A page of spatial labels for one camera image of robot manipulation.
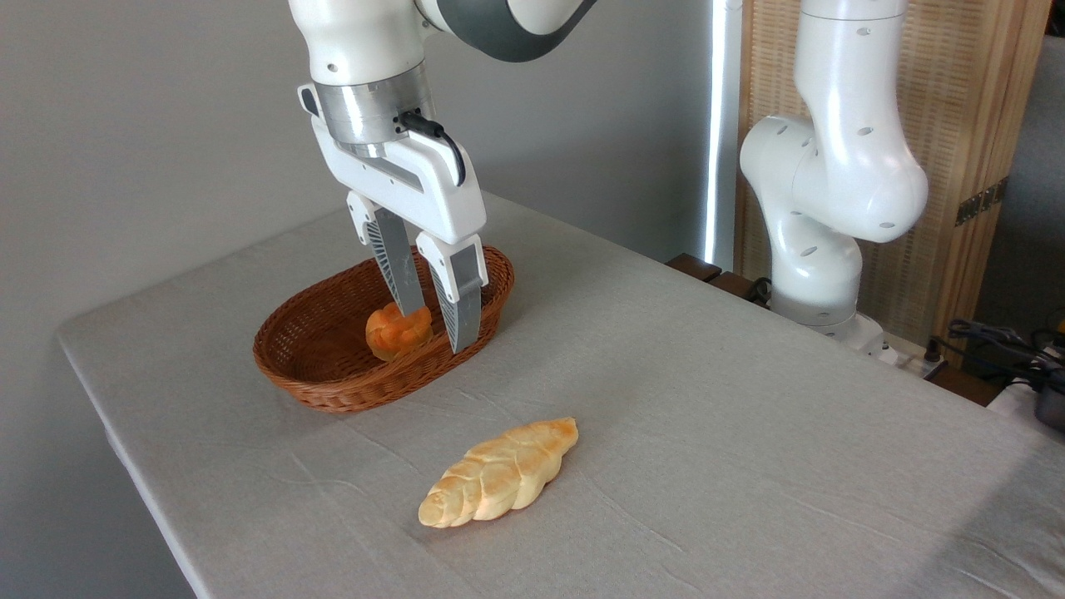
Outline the dark metal screen hinge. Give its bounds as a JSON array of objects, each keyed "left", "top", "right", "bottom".
[{"left": 954, "top": 176, "right": 1010, "bottom": 227}]

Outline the small orange bun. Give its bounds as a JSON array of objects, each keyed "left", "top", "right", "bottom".
[{"left": 365, "top": 302, "right": 434, "bottom": 363}]

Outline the wooden folding screen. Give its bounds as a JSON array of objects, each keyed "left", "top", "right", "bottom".
[{"left": 735, "top": 0, "right": 1054, "bottom": 369}]

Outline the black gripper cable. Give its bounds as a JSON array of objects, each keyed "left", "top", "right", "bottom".
[{"left": 400, "top": 110, "right": 468, "bottom": 188}]

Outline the brown wicker basket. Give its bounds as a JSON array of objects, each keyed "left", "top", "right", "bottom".
[{"left": 253, "top": 244, "right": 515, "bottom": 414}]

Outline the dark wooden block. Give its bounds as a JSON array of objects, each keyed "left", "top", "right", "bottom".
[
  {"left": 666, "top": 253, "right": 723, "bottom": 283},
  {"left": 709, "top": 271, "right": 772, "bottom": 306}
]

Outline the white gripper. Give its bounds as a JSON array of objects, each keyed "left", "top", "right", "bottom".
[{"left": 311, "top": 115, "right": 490, "bottom": 355}]

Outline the long braided bread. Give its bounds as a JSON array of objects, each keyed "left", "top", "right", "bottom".
[{"left": 418, "top": 417, "right": 579, "bottom": 529}]

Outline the black cable bundle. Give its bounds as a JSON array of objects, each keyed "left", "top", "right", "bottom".
[{"left": 947, "top": 318, "right": 1065, "bottom": 394}]

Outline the grey tablecloth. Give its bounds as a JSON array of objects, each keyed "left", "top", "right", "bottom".
[{"left": 57, "top": 190, "right": 1065, "bottom": 599}]

